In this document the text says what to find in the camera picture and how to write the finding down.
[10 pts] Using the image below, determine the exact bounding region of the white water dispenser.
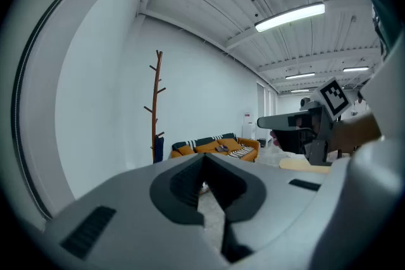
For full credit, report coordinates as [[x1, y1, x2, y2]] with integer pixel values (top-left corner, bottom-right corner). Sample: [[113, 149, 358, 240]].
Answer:
[[241, 123, 257, 141]]

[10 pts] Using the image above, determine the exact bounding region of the brown wooden coat stand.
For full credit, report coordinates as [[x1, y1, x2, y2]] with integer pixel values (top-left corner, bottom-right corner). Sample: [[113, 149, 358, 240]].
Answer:
[[143, 49, 167, 164]]

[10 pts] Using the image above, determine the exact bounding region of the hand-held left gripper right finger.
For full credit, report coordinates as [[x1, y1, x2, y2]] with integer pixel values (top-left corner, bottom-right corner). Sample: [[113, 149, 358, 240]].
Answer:
[[204, 153, 332, 270]]

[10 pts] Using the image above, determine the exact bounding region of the dark striped blanket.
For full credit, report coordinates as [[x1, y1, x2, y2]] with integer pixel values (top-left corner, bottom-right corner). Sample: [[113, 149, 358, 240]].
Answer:
[[171, 133, 239, 150]]

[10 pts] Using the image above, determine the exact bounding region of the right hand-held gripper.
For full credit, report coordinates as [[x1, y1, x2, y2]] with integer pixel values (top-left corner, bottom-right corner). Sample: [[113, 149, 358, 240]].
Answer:
[[256, 77, 354, 166]]

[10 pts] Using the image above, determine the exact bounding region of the person's dark green top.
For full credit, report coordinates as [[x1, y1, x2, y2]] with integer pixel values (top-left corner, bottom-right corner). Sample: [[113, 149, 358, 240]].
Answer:
[[361, 0, 405, 58]]

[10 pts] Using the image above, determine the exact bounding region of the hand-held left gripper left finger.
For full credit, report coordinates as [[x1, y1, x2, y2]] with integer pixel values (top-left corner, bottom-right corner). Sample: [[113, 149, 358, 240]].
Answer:
[[43, 153, 231, 270]]

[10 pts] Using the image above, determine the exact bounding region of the large orange cushion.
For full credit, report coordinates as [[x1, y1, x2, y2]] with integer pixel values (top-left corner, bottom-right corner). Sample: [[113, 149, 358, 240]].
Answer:
[[218, 138, 242, 151], [194, 141, 220, 154]]

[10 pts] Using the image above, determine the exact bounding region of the orange sofa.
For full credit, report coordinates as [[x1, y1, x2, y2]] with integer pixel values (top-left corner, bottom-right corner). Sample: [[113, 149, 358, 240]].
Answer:
[[170, 132, 261, 163]]

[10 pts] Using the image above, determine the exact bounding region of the dark blue fabric item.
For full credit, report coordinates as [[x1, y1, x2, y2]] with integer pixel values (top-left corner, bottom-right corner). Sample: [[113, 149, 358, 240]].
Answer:
[[153, 135, 166, 164]]

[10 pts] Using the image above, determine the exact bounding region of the white striped throw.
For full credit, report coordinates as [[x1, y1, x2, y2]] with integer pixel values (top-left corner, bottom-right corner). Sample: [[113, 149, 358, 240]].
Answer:
[[227, 145, 254, 159]]

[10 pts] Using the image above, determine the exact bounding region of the light wooden round table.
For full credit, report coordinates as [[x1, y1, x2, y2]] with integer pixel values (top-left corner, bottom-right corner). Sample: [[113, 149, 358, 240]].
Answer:
[[279, 157, 332, 175]]

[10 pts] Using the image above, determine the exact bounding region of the person's right forearm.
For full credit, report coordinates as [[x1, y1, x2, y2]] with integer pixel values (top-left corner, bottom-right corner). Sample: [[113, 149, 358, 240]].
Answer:
[[330, 112, 383, 153]]

